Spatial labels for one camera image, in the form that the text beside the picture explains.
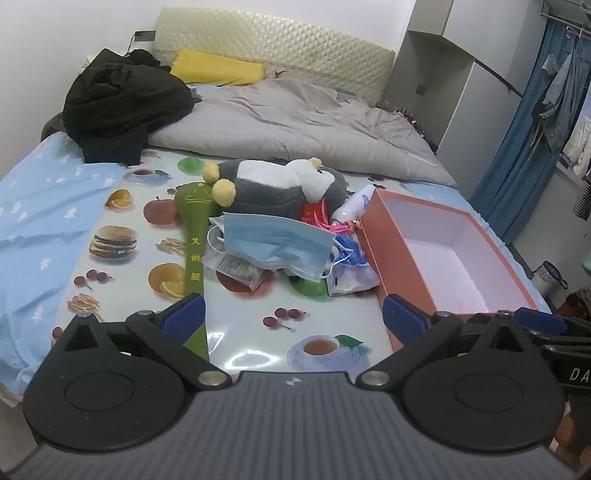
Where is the hanging grey striped sweater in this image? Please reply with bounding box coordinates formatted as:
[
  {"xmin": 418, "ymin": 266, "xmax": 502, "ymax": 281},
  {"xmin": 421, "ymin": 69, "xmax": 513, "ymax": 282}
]
[{"xmin": 573, "ymin": 185, "xmax": 591, "ymax": 220}]

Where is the white cabinet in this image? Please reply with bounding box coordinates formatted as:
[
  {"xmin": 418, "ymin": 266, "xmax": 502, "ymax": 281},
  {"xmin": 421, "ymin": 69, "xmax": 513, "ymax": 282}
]
[{"xmin": 383, "ymin": 0, "xmax": 548, "ymax": 158}]

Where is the dark red basket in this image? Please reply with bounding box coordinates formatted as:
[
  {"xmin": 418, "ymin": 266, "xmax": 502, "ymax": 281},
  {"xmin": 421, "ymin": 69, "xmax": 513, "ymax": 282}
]
[{"xmin": 556, "ymin": 288, "xmax": 591, "ymax": 320}]

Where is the blue curtain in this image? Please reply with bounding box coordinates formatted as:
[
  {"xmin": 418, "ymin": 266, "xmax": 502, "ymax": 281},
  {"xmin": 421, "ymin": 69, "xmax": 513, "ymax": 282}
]
[{"xmin": 468, "ymin": 18, "xmax": 575, "ymax": 245}]

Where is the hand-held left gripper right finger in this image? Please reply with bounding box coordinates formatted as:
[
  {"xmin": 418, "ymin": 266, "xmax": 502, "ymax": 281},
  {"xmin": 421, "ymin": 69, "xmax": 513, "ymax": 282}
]
[{"xmin": 355, "ymin": 294, "xmax": 533, "ymax": 388}]

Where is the blue and white plastic bag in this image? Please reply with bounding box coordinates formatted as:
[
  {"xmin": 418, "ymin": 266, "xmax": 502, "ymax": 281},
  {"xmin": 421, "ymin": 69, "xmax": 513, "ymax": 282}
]
[{"xmin": 325, "ymin": 233, "xmax": 382, "ymax": 296}]

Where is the blue face mask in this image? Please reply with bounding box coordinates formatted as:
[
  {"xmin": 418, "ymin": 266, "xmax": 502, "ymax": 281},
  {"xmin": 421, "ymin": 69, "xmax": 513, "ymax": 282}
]
[{"xmin": 206, "ymin": 211, "xmax": 338, "ymax": 283}]

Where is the hanging white jacket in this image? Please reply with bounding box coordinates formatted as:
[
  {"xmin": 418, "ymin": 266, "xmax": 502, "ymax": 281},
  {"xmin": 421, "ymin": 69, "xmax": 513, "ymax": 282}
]
[{"xmin": 561, "ymin": 115, "xmax": 591, "ymax": 176}]

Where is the red foil packet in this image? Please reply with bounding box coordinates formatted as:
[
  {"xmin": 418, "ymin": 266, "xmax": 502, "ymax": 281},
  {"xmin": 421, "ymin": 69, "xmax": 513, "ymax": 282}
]
[{"xmin": 300, "ymin": 202, "xmax": 331, "ymax": 227}]

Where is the white printed packet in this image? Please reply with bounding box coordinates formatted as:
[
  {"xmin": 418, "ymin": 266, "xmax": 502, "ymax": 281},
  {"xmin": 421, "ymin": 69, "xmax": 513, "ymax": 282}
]
[{"xmin": 203, "ymin": 251, "xmax": 264, "ymax": 292}]

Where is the green fabric massage hammer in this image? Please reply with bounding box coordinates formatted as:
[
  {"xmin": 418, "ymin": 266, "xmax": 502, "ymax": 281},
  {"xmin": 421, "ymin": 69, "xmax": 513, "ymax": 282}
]
[{"xmin": 173, "ymin": 181, "xmax": 218, "ymax": 361}]

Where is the hanging denim garment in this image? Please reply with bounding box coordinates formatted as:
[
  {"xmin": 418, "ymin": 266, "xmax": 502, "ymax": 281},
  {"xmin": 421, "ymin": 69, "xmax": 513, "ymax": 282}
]
[{"xmin": 536, "ymin": 28, "xmax": 591, "ymax": 153}]

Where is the grey duvet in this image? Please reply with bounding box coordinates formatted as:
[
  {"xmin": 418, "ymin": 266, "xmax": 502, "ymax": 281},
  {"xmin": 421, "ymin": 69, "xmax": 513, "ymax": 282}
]
[{"xmin": 147, "ymin": 78, "xmax": 458, "ymax": 188}]

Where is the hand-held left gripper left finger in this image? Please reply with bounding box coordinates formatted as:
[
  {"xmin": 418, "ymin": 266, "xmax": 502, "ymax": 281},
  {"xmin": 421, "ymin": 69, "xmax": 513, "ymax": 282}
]
[{"xmin": 59, "ymin": 293, "xmax": 234, "ymax": 389}]

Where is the grey penguin plush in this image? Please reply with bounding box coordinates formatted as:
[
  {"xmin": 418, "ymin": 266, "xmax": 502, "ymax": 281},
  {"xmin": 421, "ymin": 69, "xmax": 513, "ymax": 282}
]
[{"xmin": 202, "ymin": 157, "xmax": 349, "ymax": 222}]

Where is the white trash bin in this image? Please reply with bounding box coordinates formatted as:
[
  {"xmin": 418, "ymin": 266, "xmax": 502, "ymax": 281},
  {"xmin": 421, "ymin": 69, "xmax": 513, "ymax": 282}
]
[{"xmin": 531, "ymin": 261, "xmax": 568, "ymax": 298}]

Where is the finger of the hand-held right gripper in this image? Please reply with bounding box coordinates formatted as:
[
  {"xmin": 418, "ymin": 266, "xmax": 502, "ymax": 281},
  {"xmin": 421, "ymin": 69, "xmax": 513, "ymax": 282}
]
[{"xmin": 513, "ymin": 307, "xmax": 591, "ymax": 346}]

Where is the white spray bottle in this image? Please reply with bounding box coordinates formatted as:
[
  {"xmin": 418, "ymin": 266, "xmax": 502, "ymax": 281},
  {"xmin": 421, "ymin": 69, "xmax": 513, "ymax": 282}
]
[{"xmin": 330, "ymin": 185, "xmax": 375, "ymax": 222}]

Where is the yellow pillow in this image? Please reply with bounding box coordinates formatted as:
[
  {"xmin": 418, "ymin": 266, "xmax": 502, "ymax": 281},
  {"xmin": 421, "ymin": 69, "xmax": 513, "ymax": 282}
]
[{"xmin": 170, "ymin": 48, "xmax": 266, "ymax": 87}]

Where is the orange cardboard box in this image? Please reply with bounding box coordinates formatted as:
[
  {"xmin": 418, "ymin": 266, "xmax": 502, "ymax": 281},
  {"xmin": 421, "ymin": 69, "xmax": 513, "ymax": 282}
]
[{"xmin": 358, "ymin": 187, "xmax": 540, "ymax": 352}]

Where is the black clothing pile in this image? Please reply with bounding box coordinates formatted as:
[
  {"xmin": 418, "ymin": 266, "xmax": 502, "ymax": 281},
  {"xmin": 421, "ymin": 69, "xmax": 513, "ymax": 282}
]
[{"xmin": 62, "ymin": 48, "xmax": 201, "ymax": 164}]

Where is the cream quilted headboard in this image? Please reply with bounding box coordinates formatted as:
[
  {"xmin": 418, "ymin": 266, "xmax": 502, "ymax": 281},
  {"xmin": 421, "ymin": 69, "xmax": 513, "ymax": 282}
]
[{"xmin": 152, "ymin": 6, "xmax": 395, "ymax": 104}]

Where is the row of small bottles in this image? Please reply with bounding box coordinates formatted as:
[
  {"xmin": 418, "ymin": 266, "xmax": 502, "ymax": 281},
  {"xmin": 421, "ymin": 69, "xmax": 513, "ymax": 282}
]
[{"xmin": 392, "ymin": 105, "xmax": 437, "ymax": 148}]

